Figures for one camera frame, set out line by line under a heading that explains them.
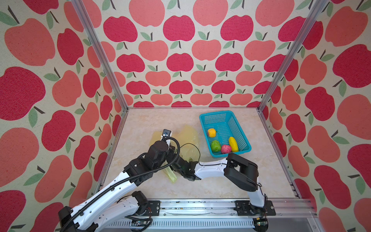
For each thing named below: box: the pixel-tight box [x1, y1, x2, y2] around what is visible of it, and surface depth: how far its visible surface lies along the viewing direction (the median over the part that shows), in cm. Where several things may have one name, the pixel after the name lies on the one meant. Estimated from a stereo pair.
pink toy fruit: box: [221, 144, 232, 155], surface depth 92 cm
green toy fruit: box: [211, 140, 222, 153], surface depth 93 cm
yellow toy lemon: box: [228, 136, 240, 153], surface depth 97 cm
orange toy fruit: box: [207, 128, 216, 138], surface depth 101 cm
